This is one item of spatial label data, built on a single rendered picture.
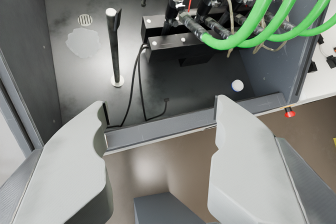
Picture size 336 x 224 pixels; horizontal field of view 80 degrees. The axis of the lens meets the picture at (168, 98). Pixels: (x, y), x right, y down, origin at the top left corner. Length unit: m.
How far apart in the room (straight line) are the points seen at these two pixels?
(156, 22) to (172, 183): 1.15
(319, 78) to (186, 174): 1.05
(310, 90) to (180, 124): 0.39
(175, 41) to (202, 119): 0.21
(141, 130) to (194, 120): 0.14
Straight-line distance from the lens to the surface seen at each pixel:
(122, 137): 0.48
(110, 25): 0.37
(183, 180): 1.50
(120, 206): 1.47
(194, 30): 0.37
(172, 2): 0.46
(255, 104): 0.61
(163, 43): 0.53
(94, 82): 0.64
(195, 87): 0.67
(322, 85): 0.74
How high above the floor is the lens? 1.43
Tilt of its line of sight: 71 degrees down
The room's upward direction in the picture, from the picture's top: 39 degrees clockwise
